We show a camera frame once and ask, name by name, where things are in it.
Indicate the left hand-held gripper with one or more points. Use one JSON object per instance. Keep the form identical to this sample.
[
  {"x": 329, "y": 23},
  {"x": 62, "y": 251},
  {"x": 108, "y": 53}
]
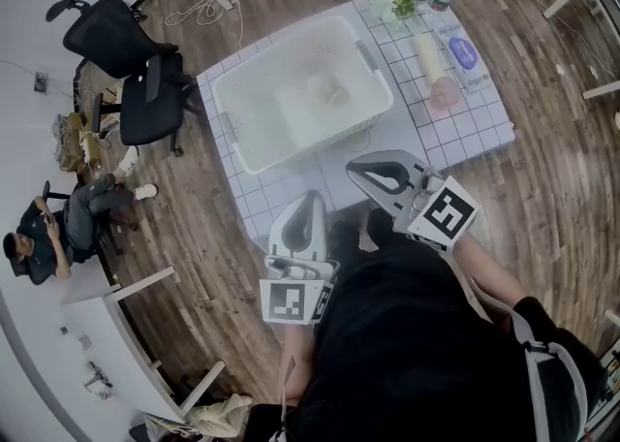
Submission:
[{"x": 288, "y": 302}]

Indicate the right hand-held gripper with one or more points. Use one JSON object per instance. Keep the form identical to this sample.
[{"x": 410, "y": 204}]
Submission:
[{"x": 443, "y": 214}]

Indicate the white plastic tub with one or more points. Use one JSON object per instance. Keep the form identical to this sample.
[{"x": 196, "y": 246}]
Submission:
[{"x": 271, "y": 115}]

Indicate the person's right forearm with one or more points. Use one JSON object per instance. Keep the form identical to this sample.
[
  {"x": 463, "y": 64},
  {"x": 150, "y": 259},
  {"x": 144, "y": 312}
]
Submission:
[{"x": 489, "y": 270}]

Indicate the person's left forearm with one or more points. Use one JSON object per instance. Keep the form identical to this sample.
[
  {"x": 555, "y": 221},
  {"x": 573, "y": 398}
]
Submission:
[{"x": 298, "y": 357}]

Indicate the olive green box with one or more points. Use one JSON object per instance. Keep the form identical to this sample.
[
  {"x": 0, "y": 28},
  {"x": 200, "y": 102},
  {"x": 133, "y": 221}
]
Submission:
[{"x": 77, "y": 139}]

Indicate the white grid tablecloth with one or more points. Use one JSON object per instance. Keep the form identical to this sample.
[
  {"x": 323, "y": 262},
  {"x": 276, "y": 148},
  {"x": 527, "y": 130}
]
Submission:
[{"x": 465, "y": 130}]

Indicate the pink round container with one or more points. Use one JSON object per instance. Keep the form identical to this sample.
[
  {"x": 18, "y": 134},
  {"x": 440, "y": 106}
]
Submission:
[{"x": 444, "y": 93}]

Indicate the cream cylindrical roll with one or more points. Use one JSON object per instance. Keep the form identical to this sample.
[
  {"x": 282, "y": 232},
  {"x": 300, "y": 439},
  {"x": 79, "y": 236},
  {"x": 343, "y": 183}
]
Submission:
[{"x": 428, "y": 59}]

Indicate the package with purple label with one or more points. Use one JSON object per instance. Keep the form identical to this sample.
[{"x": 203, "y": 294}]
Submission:
[{"x": 462, "y": 54}]

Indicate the person's black clothing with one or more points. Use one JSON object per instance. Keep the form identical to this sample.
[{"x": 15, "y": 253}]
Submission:
[{"x": 412, "y": 357}]

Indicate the white flower bouquet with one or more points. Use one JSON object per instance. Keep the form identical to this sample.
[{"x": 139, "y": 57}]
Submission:
[{"x": 390, "y": 1}]

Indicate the beige cloth bag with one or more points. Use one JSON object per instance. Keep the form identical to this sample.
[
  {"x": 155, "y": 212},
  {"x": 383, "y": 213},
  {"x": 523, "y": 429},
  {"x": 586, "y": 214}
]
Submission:
[{"x": 218, "y": 416}]

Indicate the black mesh office chair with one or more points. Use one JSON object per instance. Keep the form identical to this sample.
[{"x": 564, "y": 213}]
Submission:
[{"x": 140, "y": 91}]

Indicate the white curved desk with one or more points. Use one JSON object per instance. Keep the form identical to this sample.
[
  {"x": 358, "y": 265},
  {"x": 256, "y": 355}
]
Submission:
[{"x": 97, "y": 333}]

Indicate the metal clamp tool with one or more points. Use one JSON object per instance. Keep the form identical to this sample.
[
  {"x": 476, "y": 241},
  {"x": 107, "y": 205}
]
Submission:
[{"x": 99, "y": 379}]

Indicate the dark shelf rack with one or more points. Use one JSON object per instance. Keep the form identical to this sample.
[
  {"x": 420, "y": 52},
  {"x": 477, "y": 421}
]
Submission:
[{"x": 608, "y": 382}]

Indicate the dark blurry object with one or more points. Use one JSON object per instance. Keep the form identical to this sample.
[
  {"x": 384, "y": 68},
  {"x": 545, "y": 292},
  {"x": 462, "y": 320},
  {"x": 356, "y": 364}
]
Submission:
[{"x": 41, "y": 81}]

